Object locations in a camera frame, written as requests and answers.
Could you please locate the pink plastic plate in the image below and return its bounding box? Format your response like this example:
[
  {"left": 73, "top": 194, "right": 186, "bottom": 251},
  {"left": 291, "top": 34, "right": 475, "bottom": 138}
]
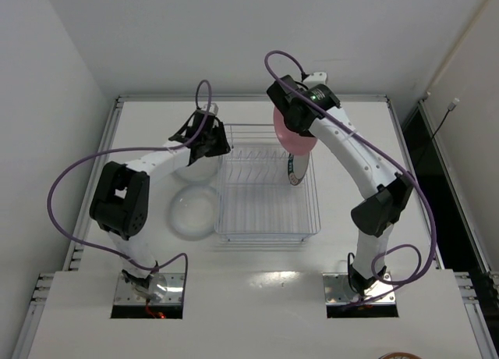
[{"left": 273, "top": 107, "right": 317, "bottom": 156}]

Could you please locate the blue rimmed glass plate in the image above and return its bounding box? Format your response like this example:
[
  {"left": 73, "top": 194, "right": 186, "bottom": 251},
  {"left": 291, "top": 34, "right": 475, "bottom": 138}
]
[
  {"left": 174, "top": 157, "right": 219, "bottom": 183},
  {"left": 168, "top": 185, "right": 218, "bottom": 241}
]

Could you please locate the green rimmed white plate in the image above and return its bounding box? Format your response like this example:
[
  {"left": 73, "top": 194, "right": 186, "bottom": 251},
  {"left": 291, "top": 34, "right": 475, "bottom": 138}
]
[{"left": 287, "top": 153, "right": 310, "bottom": 186}]

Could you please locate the white wire dish rack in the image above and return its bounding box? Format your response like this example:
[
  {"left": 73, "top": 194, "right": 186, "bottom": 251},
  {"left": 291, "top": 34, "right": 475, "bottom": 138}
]
[{"left": 214, "top": 124, "right": 320, "bottom": 243}]

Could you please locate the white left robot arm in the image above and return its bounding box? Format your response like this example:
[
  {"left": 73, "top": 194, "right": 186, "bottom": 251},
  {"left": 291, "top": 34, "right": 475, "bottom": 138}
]
[{"left": 90, "top": 106, "right": 230, "bottom": 299}]

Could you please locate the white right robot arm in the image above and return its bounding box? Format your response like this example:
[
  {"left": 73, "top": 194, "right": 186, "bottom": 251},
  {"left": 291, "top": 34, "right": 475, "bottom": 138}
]
[{"left": 281, "top": 76, "right": 412, "bottom": 296}]

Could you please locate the orange rimmed round object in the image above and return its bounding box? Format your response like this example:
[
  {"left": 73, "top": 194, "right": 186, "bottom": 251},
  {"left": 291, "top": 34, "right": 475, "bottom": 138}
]
[{"left": 379, "top": 351, "right": 421, "bottom": 359}]

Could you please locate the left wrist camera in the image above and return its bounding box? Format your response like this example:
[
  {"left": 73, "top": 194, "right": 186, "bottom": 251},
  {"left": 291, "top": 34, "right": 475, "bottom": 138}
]
[{"left": 201, "top": 102, "right": 219, "bottom": 116}]

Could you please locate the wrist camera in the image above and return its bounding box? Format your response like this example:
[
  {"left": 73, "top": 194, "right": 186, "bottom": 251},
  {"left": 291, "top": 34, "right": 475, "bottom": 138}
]
[
  {"left": 267, "top": 75, "right": 303, "bottom": 115},
  {"left": 201, "top": 102, "right": 219, "bottom": 116}
]

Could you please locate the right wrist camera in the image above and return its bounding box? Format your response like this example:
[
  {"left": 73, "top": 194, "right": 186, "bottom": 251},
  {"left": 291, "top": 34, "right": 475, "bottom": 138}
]
[{"left": 267, "top": 75, "right": 303, "bottom": 115}]

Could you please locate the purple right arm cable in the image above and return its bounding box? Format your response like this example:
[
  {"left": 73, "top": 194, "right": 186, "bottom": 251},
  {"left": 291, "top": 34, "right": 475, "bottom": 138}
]
[{"left": 264, "top": 50, "right": 437, "bottom": 309}]

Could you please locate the black hanging usb cable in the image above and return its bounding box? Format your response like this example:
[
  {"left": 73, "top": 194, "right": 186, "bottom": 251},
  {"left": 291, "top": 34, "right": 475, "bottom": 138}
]
[{"left": 430, "top": 98, "right": 461, "bottom": 141}]

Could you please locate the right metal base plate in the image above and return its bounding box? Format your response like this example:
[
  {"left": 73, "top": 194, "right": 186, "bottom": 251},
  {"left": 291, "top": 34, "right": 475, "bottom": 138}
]
[{"left": 323, "top": 273, "right": 396, "bottom": 307}]

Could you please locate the metal base plate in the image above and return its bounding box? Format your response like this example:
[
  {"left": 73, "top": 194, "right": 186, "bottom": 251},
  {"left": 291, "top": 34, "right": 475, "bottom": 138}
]
[
  {"left": 323, "top": 273, "right": 396, "bottom": 307},
  {"left": 113, "top": 273, "right": 184, "bottom": 307}
]

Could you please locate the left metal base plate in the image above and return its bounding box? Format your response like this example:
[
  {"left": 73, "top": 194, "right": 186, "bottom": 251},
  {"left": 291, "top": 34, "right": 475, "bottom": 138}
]
[{"left": 113, "top": 273, "right": 184, "bottom": 307}]

